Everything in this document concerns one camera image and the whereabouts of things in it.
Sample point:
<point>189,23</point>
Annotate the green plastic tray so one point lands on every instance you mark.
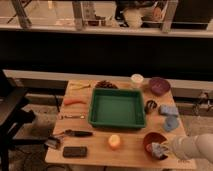
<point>117,108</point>

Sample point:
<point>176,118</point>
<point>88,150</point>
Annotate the purple bowl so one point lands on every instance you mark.
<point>159,86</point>

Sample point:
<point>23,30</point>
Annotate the light blue towel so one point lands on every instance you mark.
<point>158,151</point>

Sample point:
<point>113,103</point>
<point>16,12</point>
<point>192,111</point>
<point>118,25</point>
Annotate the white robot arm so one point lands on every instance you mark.
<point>192,147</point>

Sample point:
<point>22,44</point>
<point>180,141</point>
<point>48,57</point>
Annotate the blue sponge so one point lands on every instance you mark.
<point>168,110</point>

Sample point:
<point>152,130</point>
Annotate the metal fixture right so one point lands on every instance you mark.
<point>203,98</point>

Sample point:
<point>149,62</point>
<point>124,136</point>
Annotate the small black metal box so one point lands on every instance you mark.
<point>53,142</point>

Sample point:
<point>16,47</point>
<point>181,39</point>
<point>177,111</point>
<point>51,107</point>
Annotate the white lidded cup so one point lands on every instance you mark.
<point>136,81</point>

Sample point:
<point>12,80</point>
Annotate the orange carrot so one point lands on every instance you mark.
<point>67,102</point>

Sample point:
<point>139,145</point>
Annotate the red bowl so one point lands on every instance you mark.
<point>149,139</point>

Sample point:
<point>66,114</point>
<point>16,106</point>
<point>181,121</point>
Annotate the black stand left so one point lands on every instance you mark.
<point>12,118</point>

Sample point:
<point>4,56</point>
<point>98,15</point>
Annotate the yellow apple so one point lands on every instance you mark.
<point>114,141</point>

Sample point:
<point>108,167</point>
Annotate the black rectangular remote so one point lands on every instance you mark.
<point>69,152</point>

